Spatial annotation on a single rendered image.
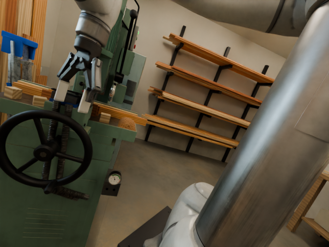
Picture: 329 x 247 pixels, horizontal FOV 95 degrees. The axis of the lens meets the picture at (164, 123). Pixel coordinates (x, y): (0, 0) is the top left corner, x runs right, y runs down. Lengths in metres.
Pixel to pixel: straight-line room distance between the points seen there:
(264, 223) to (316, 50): 0.22
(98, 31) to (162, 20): 2.88
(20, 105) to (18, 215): 0.55
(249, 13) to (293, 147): 0.32
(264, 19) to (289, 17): 0.04
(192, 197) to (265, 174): 0.27
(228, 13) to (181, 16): 3.04
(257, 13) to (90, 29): 0.43
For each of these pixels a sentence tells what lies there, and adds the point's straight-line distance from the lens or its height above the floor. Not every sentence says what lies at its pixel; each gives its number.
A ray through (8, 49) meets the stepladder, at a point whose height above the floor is 1.04.
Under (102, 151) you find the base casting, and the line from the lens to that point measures 0.82.
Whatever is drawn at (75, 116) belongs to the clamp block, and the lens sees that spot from 0.68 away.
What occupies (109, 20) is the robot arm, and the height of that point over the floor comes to 1.28.
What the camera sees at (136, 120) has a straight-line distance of 0.91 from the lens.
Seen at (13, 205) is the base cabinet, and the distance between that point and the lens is 1.08.
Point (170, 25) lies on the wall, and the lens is 3.39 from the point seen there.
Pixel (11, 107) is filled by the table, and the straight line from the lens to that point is 0.87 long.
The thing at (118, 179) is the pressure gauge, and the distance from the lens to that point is 0.82.
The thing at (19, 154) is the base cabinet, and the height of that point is 0.67.
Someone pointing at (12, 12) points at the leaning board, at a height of 1.38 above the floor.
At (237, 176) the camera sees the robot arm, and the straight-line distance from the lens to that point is 0.25.
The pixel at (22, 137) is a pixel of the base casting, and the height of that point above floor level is 0.75.
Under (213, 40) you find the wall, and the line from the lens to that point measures 3.59.
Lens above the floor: 1.13
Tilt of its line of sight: 11 degrees down
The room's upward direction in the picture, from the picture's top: 20 degrees clockwise
